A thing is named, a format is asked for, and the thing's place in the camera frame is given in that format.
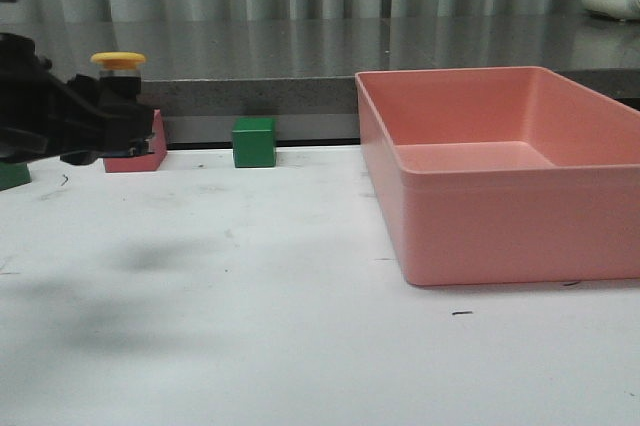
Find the pink cube block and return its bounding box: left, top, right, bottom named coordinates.
left=103, top=109, right=167, bottom=173

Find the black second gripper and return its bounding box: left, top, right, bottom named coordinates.
left=1, top=32, right=154, bottom=166

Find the yellow push button switch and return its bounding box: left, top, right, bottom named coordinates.
left=90, top=51, right=155, bottom=157

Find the green block at left edge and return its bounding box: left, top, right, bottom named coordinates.
left=0, top=163, right=31, bottom=191

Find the green cube block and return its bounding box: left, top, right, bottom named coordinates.
left=232, top=117, right=276, bottom=168

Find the pink plastic bin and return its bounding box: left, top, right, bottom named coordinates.
left=355, top=66, right=639, bottom=286

